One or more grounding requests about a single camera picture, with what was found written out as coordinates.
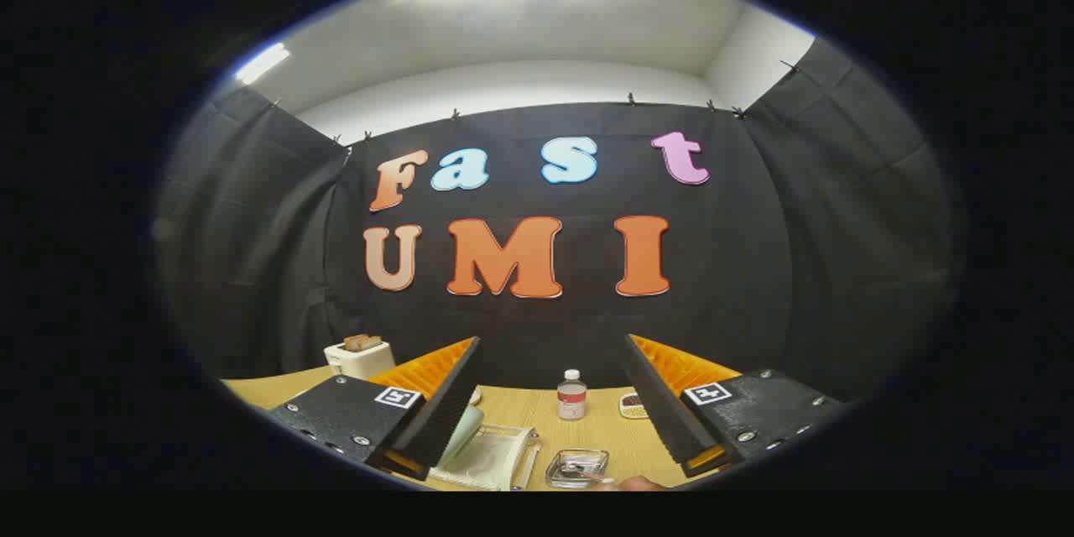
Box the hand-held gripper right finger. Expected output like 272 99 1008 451
619 333 847 479

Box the white toaster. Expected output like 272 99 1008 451
324 339 396 381

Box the clear bottle with white cap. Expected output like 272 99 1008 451
557 369 588 422

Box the metal spoon with pink handle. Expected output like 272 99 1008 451
560 461 615 485

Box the white wire dish rack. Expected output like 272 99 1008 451
428 424 542 492

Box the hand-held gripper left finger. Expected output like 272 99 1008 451
267 336 484 481

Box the ceiling light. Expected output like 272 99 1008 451
235 42 292 85

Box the metal wire basket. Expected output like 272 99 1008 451
545 449 610 489

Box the light green plate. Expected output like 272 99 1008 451
441 407 486 462

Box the black backdrop cloth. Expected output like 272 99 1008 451
155 38 962 404

